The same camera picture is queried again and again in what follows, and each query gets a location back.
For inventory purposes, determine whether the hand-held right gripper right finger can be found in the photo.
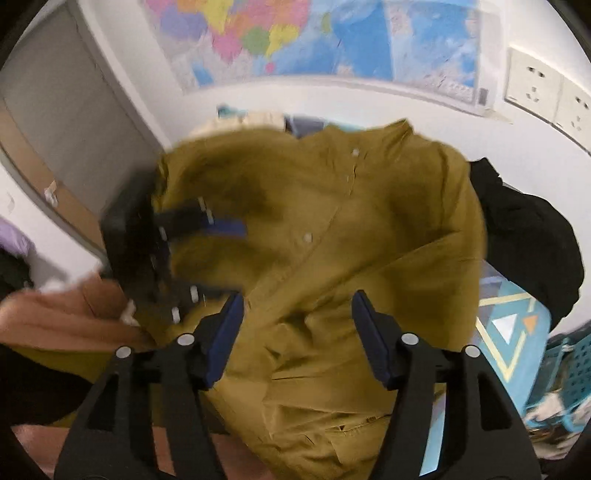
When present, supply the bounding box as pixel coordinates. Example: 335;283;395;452
351;290;542;480

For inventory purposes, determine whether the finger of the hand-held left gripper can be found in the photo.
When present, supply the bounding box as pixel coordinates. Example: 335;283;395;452
157;282;242;325
157;198;248;241

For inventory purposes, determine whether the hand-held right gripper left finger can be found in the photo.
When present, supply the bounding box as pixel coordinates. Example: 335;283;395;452
54;292;245;480

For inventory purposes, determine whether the mustard button shirt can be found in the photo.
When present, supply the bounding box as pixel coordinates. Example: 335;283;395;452
18;119;488;480

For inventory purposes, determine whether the person's left forearm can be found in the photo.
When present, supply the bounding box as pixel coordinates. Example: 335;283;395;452
0;276;155;352

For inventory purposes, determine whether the cream pillow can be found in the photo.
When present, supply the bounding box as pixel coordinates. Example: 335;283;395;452
188;108;286;139

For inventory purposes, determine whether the purple cloth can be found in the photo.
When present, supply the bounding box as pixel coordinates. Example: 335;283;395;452
0;217;38;260

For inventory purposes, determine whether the blue patterned bed sheet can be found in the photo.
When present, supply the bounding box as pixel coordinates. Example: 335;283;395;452
427;263;555;464

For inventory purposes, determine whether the black garment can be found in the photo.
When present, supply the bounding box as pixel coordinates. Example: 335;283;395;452
468;157;583;332

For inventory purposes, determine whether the blue perforated plastic basket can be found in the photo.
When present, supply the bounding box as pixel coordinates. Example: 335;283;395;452
524;330;591;433

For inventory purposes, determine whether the grey panel with wooden frame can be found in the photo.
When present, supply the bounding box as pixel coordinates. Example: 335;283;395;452
0;4;168;252

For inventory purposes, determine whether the colourful wall map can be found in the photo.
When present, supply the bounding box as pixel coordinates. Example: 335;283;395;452
139;0;503;117

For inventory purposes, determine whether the white wall socket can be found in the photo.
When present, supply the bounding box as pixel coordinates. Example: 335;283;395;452
554;76;591;154
503;46;566;117

